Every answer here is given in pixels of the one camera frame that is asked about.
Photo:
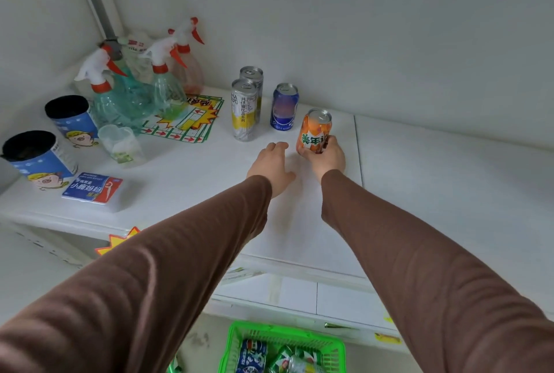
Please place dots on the person's left hand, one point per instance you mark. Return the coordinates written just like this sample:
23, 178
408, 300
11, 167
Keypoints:
272, 165

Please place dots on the person's right hand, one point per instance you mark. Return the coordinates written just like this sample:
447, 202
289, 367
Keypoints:
331, 162

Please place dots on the orange soda can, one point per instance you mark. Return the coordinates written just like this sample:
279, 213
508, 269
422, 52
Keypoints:
315, 130

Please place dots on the blue Pepsi can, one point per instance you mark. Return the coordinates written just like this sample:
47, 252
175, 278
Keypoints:
284, 108

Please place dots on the silver yellow can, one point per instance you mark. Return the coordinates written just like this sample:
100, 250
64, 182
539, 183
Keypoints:
253, 76
243, 113

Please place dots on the green plastic basket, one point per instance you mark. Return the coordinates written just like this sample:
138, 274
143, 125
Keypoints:
303, 336

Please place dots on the pile of cans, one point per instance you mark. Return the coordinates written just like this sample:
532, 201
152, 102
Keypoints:
251, 355

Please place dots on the green 7up can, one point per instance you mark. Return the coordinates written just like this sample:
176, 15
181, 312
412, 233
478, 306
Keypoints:
172, 367

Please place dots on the person's right forearm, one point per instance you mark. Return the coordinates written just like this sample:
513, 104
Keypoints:
433, 290

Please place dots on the person's left forearm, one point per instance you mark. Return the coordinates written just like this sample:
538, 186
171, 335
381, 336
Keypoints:
130, 290

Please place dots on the printed sign cards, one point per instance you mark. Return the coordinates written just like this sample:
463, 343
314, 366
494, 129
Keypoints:
190, 121

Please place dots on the pink spray bottle red trigger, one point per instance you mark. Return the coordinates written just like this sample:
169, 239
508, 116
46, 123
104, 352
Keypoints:
192, 78

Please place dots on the teal spray bottle grey head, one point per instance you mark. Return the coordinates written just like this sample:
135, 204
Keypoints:
134, 95

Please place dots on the clear plastic cup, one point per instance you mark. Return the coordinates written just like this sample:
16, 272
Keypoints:
119, 143

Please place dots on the yellow starburst tag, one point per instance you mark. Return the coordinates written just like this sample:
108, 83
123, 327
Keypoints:
113, 242

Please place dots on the blue red small box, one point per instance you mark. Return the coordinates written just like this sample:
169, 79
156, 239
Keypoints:
91, 188

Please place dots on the blue cartoon paper cup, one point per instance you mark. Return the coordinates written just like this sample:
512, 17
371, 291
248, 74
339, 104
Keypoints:
73, 123
39, 165

